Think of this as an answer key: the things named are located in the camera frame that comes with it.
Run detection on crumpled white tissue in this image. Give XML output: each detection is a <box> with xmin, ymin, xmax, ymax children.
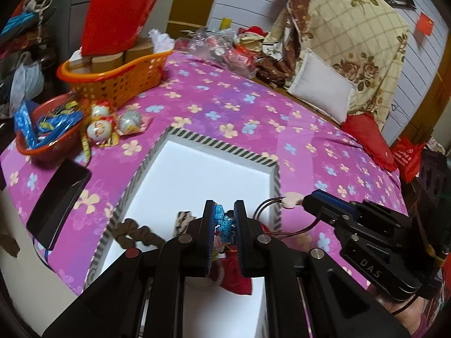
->
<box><xmin>148</xmin><ymin>28</ymin><xmax>176</xmax><ymax>53</ymax></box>

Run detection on brown cardboard cylinder box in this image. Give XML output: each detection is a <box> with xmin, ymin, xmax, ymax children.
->
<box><xmin>68</xmin><ymin>58</ymin><xmax>92</xmax><ymax>74</ymax></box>
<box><xmin>125</xmin><ymin>37</ymin><xmax>156</xmax><ymax>61</ymax></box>
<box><xmin>91</xmin><ymin>52</ymin><xmax>124</xmax><ymax>73</ymax></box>

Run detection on small red flag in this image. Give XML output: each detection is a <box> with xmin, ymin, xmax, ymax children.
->
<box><xmin>416</xmin><ymin>12</ymin><xmax>435</xmax><ymax>36</ymax></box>

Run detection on red plastic bowl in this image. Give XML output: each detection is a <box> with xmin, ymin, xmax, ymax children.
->
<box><xmin>16</xmin><ymin>93</ymin><xmax>87</xmax><ymax>157</ymax></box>

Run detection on white pillow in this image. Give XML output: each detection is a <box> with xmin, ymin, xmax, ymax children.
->
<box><xmin>291</xmin><ymin>51</ymin><xmax>356</xmax><ymax>124</ymax></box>

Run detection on cluttered dark shelf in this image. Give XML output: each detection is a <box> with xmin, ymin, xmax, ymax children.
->
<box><xmin>0</xmin><ymin>0</ymin><xmax>57</xmax><ymax>120</ymax></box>

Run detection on white plastic bag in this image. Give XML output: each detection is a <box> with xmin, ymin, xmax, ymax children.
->
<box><xmin>9</xmin><ymin>51</ymin><xmax>45</xmax><ymax>113</ymax></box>

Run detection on black smartphone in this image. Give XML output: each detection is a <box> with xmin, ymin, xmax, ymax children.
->
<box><xmin>26</xmin><ymin>158</ymin><xmax>92</xmax><ymax>250</ymax></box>

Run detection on red paper bag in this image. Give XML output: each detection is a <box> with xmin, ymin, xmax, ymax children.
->
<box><xmin>81</xmin><ymin>0</ymin><xmax>159</xmax><ymax>57</ymax></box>

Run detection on pink heart hair tie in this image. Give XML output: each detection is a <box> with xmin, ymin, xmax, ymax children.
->
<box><xmin>254</xmin><ymin>192</ymin><xmax>325</xmax><ymax>236</ymax></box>

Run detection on red ruffled pillow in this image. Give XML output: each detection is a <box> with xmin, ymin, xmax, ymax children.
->
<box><xmin>341</xmin><ymin>113</ymin><xmax>397</xmax><ymax>171</ymax></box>

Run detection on blue hair clip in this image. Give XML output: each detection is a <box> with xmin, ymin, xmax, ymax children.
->
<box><xmin>213</xmin><ymin>204</ymin><xmax>236</xmax><ymax>243</ymax></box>

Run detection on clear plastic bags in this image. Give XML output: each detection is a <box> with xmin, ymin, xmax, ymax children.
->
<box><xmin>188</xmin><ymin>26</ymin><xmax>261</xmax><ymax>78</ymax></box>

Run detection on red blue decorated charm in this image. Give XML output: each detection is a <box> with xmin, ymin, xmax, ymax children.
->
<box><xmin>208</xmin><ymin>246</ymin><xmax>252</xmax><ymax>295</ymax></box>

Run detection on person's right hand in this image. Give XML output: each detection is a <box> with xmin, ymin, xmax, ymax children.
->
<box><xmin>372</xmin><ymin>285</ymin><xmax>423</xmax><ymax>328</ymax></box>

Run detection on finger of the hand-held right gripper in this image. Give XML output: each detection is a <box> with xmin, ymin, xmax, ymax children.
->
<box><xmin>312</xmin><ymin>189</ymin><xmax>360</xmax><ymax>219</ymax></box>
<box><xmin>302</xmin><ymin>194</ymin><xmax>341</xmax><ymax>226</ymax></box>

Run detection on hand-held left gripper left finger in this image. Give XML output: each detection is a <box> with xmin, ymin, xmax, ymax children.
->
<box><xmin>42</xmin><ymin>200</ymin><xmax>219</xmax><ymax>338</ymax></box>

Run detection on white wrapped ball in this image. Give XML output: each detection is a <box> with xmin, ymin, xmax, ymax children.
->
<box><xmin>86</xmin><ymin>118</ymin><xmax>115</xmax><ymax>145</ymax></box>
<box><xmin>118</xmin><ymin>109</ymin><xmax>145</xmax><ymax>134</ymax></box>
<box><xmin>90</xmin><ymin>99</ymin><xmax>114</xmax><ymax>118</ymax></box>

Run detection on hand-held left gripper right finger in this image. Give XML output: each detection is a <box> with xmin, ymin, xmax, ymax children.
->
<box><xmin>233</xmin><ymin>200</ymin><xmax>413</xmax><ymax>338</ymax></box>

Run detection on red shopping bag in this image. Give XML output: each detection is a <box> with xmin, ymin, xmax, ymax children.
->
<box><xmin>393</xmin><ymin>137</ymin><xmax>427</xmax><ymax>184</ymax></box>

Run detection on blue cable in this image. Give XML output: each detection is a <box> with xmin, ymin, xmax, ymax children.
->
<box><xmin>32</xmin><ymin>237</ymin><xmax>53</xmax><ymax>266</ymax></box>

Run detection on person's right forearm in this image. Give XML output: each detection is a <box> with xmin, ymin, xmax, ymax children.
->
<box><xmin>405</xmin><ymin>313</ymin><xmax>445</xmax><ymax>338</ymax></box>

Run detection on doll with red hat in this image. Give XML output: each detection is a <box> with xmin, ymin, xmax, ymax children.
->
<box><xmin>236</xmin><ymin>26</ymin><xmax>270</xmax><ymax>55</ymax></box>

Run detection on pile of blue packets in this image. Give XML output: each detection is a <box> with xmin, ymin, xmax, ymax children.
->
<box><xmin>13</xmin><ymin>100</ymin><xmax>83</xmax><ymax>150</ymax></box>

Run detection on orange plastic basket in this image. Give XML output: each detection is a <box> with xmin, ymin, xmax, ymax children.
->
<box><xmin>56</xmin><ymin>50</ymin><xmax>174</xmax><ymax>108</ymax></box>

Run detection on beige floral quilt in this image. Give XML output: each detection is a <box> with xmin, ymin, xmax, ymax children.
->
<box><xmin>282</xmin><ymin>0</ymin><xmax>411</xmax><ymax>141</ymax></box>

